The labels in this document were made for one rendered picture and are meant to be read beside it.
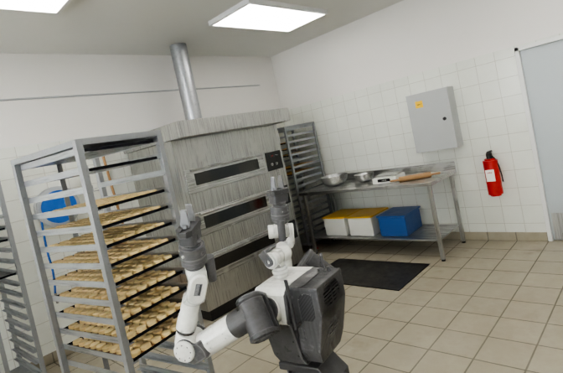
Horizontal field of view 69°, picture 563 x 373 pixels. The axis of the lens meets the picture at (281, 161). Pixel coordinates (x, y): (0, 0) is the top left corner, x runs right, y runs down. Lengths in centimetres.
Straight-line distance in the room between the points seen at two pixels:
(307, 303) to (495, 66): 401
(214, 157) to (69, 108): 161
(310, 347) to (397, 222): 361
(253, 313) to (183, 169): 283
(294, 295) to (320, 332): 15
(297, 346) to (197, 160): 291
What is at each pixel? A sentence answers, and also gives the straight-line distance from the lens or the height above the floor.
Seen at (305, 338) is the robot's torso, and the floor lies 92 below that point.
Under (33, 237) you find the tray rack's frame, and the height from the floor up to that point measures 140.
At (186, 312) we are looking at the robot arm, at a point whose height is 111.
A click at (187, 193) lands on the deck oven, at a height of 132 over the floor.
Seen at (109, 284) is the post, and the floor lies 116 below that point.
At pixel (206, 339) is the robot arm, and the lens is 155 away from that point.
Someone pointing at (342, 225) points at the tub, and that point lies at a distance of 550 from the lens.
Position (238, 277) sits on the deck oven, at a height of 30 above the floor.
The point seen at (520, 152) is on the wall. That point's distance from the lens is 508.
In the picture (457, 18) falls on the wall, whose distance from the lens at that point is 523.
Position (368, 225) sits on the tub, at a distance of 527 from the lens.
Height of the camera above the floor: 162
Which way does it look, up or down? 3 degrees down
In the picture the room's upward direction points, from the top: 12 degrees counter-clockwise
